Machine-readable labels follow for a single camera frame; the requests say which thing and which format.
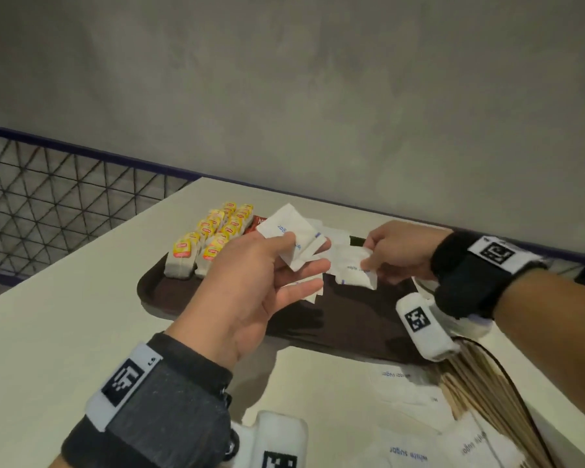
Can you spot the person's right forearm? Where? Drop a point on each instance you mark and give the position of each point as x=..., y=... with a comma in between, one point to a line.
x=556, y=336

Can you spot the white paper sugar packet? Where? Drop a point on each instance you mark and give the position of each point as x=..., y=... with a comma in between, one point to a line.
x=312, y=296
x=348, y=263
x=285, y=221

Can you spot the person's right hand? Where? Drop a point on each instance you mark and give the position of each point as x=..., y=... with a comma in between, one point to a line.
x=404, y=248

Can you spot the dark brown tray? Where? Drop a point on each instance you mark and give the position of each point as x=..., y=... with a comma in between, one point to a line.
x=361, y=326

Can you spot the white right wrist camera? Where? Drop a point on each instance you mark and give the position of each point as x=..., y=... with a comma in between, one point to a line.
x=434, y=341

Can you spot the pile of wooden stir sticks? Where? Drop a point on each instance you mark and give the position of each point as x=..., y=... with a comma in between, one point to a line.
x=487, y=385

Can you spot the row of tea bags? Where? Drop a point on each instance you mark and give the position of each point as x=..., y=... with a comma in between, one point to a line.
x=175, y=268
x=201, y=268

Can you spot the person's left hand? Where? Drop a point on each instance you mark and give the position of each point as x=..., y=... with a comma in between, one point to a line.
x=234, y=297

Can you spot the pile of white sugar packets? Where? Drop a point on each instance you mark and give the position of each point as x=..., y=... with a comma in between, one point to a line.
x=404, y=380

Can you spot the row of red coffee sachets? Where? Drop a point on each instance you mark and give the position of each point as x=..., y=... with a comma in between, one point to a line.
x=260, y=223

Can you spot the person's left forearm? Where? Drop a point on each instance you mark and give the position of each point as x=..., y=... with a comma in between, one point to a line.
x=61, y=462

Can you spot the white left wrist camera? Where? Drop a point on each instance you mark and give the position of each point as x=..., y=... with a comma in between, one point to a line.
x=278, y=433

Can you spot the black left wrist band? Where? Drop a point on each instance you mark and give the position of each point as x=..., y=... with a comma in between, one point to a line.
x=170, y=414

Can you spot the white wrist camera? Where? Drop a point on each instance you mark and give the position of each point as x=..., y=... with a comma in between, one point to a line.
x=278, y=433
x=434, y=341

